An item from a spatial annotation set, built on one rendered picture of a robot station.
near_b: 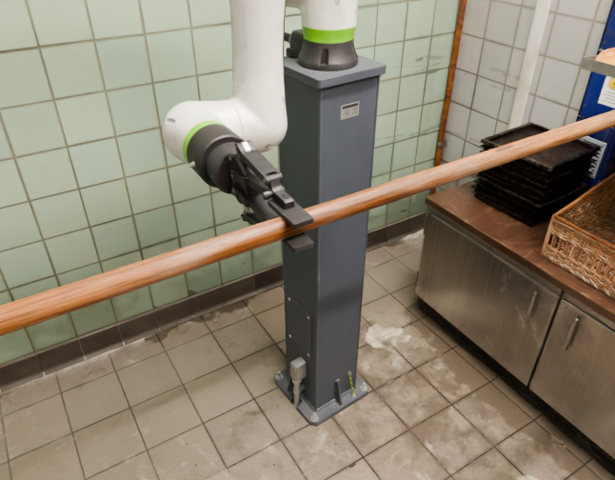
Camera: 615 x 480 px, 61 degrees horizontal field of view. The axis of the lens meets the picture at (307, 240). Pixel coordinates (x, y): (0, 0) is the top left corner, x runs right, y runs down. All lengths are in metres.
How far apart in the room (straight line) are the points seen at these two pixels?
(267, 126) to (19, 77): 0.97
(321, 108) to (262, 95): 0.32
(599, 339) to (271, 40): 1.27
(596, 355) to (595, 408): 0.19
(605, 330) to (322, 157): 0.96
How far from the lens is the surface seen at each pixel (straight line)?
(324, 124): 1.27
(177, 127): 0.92
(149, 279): 0.62
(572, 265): 1.77
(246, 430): 1.93
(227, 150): 0.81
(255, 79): 0.95
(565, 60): 2.24
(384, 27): 2.27
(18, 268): 2.03
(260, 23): 0.94
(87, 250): 2.03
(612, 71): 1.51
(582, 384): 1.88
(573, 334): 1.80
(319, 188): 1.34
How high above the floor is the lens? 1.56
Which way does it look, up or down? 35 degrees down
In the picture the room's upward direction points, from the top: straight up
